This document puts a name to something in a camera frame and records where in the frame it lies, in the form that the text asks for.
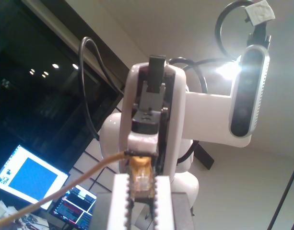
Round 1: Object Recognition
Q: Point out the short black wrist cable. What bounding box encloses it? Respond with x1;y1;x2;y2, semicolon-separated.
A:
167;57;237;167

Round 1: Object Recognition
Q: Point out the white tape label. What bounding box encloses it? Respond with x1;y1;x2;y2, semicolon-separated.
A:
244;0;276;27

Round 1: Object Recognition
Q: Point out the long black arm cable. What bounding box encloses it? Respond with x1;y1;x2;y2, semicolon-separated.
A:
79;0;273;142

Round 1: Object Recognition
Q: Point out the dark glass window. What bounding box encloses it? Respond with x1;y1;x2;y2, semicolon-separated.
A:
0;0;128;173

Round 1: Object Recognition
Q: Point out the monitor with dark text windows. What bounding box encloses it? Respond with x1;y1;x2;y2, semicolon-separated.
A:
49;184;98;226

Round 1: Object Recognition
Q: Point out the yellow network cable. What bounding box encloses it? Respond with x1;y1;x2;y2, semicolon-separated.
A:
0;150;154;230

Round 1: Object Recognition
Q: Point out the white camera bar with bracket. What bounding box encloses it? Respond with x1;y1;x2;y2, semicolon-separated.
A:
179;44;271;149

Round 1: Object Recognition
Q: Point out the monitor with blue square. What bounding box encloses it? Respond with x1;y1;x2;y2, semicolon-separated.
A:
0;143;71;212

